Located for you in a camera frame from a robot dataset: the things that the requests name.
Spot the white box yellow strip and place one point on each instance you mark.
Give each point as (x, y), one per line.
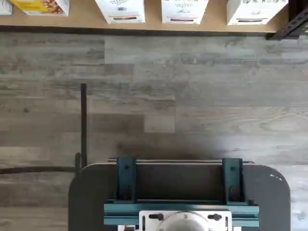
(120, 12)

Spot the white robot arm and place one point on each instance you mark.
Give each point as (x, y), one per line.
(186, 222)

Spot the brown wooden shelf board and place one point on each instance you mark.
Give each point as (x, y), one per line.
(79, 21)

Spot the white box pink strip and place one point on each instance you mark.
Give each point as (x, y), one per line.
(184, 12)

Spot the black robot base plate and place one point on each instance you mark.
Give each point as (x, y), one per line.
(91, 197)

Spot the white slotted mounting plate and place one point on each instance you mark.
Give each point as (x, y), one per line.
(146, 225)

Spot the blue flax plus cereal box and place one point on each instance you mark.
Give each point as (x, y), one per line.
(5, 7)

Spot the teal metal mounting frame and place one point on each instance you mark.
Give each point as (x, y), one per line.
(125, 178)

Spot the white box dark strip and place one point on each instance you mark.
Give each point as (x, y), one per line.
(255, 13)

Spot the purely elizabeth granola box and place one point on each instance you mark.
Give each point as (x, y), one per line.
(41, 7)

